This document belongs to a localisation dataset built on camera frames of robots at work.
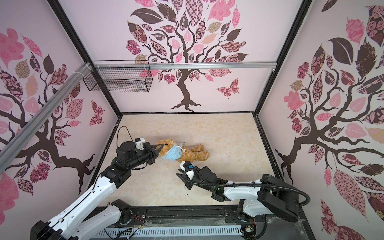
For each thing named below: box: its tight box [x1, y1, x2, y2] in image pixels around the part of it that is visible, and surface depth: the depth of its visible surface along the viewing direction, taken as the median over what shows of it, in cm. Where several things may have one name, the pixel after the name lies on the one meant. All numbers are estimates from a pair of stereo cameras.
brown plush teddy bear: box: [156, 138, 210, 163], surface depth 76 cm
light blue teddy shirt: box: [161, 143, 183, 161], surface depth 75 cm
